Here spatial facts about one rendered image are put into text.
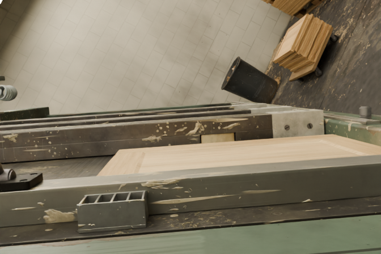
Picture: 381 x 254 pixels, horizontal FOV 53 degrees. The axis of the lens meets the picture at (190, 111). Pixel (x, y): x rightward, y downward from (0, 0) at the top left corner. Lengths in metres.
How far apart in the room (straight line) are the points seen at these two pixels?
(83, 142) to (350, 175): 0.62
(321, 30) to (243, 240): 3.89
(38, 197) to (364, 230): 0.34
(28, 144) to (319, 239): 0.80
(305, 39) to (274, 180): 3.56
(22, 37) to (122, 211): 6.11
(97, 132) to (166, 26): 5.46
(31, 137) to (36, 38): 5.50
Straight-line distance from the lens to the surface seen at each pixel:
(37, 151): 0.96
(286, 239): 0.24
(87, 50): 6.24
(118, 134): 0.91
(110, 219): 0.42
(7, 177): 0.50
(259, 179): 0.46
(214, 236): 0.25
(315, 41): 4.04
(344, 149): 0.74
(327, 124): 0.96
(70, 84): 6.16
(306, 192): 0.48
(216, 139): 0.91
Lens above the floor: 1.27
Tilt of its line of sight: 4 degrees down
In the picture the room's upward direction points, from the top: 63 degrees counter-clockwise
